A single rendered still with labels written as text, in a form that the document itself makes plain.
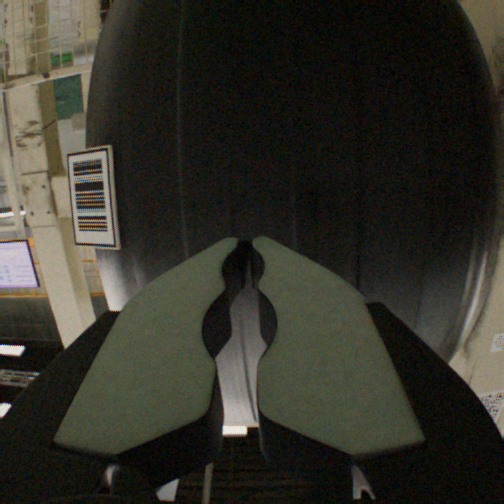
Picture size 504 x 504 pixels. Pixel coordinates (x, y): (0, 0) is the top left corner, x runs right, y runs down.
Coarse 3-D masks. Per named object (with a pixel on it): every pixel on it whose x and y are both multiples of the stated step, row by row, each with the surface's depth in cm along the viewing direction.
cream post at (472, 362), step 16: (480, 0) 35; (496, 0) 32; (480, 16) 36; (496, 16) 33; (480, 32) 37; (496, 32) 34; (496, 48) 35; (496, 64) 35; (496, 80) 36; (496, 96) 37; (496, 272) 44; (496, 288) 44; (496, 304) 45; (480, 320) 46; (496, 320) 46; (480, 336) 47; (464, 352) 49; (480, 352) 48; (496, 352) 48; (464, 368) 49; (480, 368) 49; (496, 368) 49; (480, 384) 51; (496, 384) 51
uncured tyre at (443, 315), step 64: (128, 0) 23; (192, 0) 21; (256, 0) 21; (320, 0) 21; (384, 0) 21; (448, 0) 22; (128, 64) 22; (192, 64) 21; (256, 64) 21; (320, 64) 20; (384, 64) 20; (448, 64) 20; (128, 128) 21; (192, 128) 21; (256, 128) 21; (320, 128) 21; (384, 128) 20; (448, 128) 20; (128, 192) 22; (192, 192) 21; (256, 192) 21; (320, 192) 21; (384, 192) 21; (448, 192) 21; (128, 256) 23; (192, 256) 22; (320, 256) 22; (384, 256) 22; (448, 256) 22; (256, 320) 24; (448, 320) 24
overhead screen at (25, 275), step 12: (12, 240) 383; (24, 240) 380; (0, 252) 385; (12, 252) 385; (24, 252) 385; (0, 264) 391; (12, 264) 390; (24, 264) 390; (0, 276) 396; (12, 276) 396; (24, 276) 396; (36, 276) 397
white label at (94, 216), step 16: (80, 160) 23; (96, 160) 22; (112, 160) 22; (80, 176) 23; (96, 176) 23; (112, 176) 22; (80, 192) 23; (96, 192) 23; (112, 192) 22; (80, 208) 24; (96, 208) 23; (112, 208) 22; (80, 224) 24; (96, 224) 23; (112, 224) 23; (80, 240) 24; (96, 240) 24; (112, 240) 23
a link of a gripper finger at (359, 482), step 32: (384, 320) 8; (416, 352) 8; (416, 384) 7; (448, 384) 7; (416, 416) 6; (448, 416) 6; (480, 416) 6; (448, 448) 5; (480, 448) 5; (384, 480) 5; (416, 480) 5; (448, 480) 5; (480, 480) 5
